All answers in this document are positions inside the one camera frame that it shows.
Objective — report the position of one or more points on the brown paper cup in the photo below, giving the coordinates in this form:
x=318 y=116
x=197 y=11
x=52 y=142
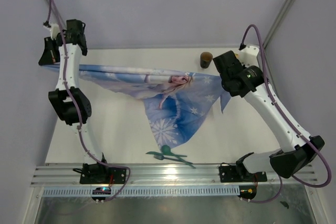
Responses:
x=205 y=59

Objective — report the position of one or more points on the aluminium front rail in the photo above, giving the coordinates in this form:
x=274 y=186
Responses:
x=62 y=174

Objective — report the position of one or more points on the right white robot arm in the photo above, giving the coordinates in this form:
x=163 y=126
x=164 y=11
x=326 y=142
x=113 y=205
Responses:
x=297 y=147

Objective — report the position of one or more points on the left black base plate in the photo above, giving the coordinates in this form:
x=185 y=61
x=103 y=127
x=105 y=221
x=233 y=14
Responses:
x=102 y=175

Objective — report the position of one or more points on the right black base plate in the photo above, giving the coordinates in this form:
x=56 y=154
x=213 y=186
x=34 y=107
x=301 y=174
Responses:
x=237 y=174

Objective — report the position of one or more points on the right aluminium side rail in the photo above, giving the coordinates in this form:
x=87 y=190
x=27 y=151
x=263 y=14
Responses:
x=277 y=117

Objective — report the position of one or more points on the blue pink Elsa cloth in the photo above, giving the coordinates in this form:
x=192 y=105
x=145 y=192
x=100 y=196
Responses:
x=176 y=103

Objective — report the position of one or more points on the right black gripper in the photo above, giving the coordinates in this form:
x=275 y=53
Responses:
x=244 y=67

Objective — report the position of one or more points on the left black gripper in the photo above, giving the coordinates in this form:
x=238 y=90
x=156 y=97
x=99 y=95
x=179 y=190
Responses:
x=50 y=55

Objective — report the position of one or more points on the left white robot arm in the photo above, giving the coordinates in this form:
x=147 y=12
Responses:
x=63 y=50

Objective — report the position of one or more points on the teal plastic spoon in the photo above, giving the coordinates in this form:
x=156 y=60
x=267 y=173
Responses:
x=166 y=150

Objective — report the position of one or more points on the teal plastic knife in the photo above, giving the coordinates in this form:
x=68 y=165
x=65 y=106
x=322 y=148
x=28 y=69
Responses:
x=157 y=153

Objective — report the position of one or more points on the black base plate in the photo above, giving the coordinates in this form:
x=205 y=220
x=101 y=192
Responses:
x=237 y=174
x=102 y=175

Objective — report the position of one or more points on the dark teal plastic fork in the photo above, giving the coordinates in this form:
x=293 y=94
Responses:
x=161 y=158

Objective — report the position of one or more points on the white slotted cable duct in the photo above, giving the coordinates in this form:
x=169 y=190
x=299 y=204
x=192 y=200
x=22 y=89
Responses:
x=142 y=191

